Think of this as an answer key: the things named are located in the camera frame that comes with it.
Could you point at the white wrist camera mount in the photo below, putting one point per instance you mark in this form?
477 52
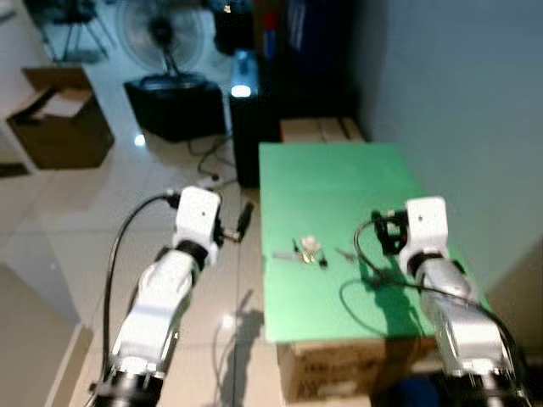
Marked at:
427 222
197 216

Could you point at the green table mat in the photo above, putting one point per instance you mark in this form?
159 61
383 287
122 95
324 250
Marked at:
314 195

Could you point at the white power strip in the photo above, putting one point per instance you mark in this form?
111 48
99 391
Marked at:
209 181

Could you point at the key bunch with white tag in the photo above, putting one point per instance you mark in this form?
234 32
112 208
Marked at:
310 251

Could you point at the printed cardboard box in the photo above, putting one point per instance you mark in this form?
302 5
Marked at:
339 369

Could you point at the black round bin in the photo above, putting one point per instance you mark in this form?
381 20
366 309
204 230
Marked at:
232 30

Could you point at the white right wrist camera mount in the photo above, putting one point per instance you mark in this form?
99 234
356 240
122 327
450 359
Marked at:
427 222

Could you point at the open brown cardboard box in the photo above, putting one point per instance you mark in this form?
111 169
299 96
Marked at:
59 127

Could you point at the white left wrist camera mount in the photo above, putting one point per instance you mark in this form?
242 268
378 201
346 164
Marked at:
197 216

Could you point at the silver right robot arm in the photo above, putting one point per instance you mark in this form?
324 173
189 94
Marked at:
462 318

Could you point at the clear water bottle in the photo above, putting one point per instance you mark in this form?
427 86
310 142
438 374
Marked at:
243 72

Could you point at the black square box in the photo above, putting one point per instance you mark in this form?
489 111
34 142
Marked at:
174 110

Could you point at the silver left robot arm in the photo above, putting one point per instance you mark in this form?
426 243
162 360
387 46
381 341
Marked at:
157 305

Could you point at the black metal chair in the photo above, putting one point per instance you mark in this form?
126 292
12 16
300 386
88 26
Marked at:
81 25

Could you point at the tall dark cabinet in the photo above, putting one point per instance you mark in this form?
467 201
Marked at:
314 59

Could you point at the black tower case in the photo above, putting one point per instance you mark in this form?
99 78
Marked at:
248 140

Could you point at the round standing fan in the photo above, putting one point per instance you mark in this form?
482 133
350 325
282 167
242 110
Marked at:
161 34

